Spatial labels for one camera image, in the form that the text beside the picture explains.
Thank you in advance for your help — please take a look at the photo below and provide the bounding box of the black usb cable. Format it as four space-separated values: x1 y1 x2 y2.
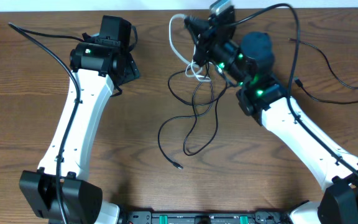
157 62 239 170
287 37 358 105

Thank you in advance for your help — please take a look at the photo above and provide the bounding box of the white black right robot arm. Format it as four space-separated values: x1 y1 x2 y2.
184 1 358 223

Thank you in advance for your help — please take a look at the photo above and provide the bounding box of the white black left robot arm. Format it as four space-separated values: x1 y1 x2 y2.
19 16 140 223

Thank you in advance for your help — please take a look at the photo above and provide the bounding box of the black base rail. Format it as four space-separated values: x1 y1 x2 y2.
122 211 292 224

